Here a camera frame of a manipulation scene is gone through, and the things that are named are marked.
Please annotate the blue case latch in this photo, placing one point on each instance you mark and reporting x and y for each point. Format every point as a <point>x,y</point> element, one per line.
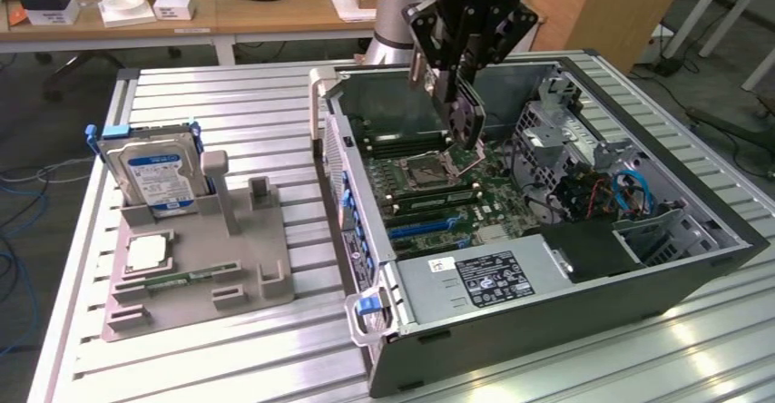
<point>365,306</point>

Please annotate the grey power supply unit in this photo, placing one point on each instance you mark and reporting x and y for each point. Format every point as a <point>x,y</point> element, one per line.
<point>424,294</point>

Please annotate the graphics card with metal bracket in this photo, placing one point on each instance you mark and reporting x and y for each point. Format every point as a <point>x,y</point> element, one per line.
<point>468,121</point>

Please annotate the black chair base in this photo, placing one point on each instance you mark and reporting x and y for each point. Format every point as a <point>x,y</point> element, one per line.
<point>54,87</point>

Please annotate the white paper sheets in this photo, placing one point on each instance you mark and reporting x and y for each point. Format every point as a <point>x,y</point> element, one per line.
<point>350,8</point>

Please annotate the green motherboard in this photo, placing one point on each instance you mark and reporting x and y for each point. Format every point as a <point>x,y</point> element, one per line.
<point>484,203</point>

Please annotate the wooden desk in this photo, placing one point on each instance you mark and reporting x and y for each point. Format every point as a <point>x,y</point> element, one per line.
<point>253,12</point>

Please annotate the white box with black lid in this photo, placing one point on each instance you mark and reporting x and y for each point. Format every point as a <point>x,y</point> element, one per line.
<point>48,10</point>

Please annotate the small orange box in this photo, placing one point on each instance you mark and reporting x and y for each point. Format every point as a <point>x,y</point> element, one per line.
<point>17,17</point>

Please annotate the white box with round insert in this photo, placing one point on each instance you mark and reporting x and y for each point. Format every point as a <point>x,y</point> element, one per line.
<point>126,10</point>

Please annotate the black open PC case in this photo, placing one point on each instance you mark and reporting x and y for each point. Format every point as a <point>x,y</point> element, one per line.
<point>544,330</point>

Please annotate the black power adapter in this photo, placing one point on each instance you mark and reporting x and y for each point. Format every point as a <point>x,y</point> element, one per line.
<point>668,67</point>

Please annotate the metal socket cover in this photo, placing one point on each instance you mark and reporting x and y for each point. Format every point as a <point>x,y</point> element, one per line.
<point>468,160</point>

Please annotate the grey parts rack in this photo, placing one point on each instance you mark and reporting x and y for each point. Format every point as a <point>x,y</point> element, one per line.
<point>200,258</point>

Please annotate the hard disk with blue label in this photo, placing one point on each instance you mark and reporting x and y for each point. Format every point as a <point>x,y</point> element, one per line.
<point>153,180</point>

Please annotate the CPU socket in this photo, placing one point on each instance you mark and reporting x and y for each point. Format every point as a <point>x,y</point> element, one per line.
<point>426,171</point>

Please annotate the wooden cabinet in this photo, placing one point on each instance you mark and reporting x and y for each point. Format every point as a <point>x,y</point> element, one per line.
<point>605,12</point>

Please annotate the small white labelled box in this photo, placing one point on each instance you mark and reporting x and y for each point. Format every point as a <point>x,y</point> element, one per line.
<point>173,7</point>

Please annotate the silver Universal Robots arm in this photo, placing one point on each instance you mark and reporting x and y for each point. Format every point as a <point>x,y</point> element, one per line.
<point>389,31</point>

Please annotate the green RAM stick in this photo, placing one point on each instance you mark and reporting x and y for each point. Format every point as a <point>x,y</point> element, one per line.
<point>181,279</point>

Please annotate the blue disk caddy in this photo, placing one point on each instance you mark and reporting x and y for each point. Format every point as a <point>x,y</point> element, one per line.
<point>114,131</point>

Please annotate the white table frame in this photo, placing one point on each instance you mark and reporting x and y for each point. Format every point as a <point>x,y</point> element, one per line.
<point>728,10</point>

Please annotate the black RAM stick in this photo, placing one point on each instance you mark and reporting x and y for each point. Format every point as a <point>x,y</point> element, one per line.
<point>436,199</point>

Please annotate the blue expansion slot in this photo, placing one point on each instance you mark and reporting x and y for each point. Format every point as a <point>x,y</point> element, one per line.
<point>424,229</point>

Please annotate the silver CPU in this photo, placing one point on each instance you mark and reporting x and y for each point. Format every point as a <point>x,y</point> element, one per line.
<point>145,255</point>

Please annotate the tall metal disk bay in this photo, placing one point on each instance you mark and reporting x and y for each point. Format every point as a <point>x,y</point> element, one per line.
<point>544,144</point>

